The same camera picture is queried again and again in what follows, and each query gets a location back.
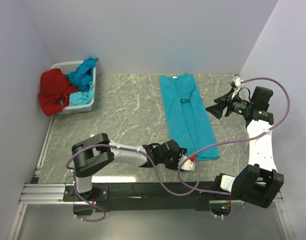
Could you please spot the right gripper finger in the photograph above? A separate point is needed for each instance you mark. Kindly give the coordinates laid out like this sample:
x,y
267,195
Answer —
x,y
225,98
216,110

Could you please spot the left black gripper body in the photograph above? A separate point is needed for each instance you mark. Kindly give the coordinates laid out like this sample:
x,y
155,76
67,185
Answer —
x,y
173,162

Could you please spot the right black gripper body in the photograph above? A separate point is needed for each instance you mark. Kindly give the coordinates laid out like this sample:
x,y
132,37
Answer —
x,y
236,106

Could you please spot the teal t shirt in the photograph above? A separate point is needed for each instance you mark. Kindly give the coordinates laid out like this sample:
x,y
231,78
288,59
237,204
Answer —
x,y
187,120
82,79

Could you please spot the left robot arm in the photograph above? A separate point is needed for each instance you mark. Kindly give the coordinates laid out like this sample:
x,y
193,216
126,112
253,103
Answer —
x,y
95,153

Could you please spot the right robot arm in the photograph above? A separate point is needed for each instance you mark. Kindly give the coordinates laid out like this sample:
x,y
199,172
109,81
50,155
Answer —
x,y
259,182

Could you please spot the black mounting beam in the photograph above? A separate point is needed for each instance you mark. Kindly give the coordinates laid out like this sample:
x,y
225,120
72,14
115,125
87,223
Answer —
x,y
131,196

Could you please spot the red t shirt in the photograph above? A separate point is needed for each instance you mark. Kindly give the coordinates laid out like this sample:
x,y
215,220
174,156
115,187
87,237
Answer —
x,y
55,91

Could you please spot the white laundry basket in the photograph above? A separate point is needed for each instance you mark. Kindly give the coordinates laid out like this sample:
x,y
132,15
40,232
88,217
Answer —
x,y
66,68

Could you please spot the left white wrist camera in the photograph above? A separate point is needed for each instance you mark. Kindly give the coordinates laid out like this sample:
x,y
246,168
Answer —
x,y
187,165

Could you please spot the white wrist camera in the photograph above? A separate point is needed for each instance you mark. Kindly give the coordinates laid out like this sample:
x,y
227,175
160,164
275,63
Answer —
x,y
236,84
187,165

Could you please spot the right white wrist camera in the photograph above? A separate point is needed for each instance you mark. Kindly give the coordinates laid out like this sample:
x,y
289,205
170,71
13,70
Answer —
x,y
236,84

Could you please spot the aluminium rail frame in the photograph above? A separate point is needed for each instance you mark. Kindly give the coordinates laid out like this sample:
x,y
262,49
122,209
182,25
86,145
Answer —
x,y
50,194

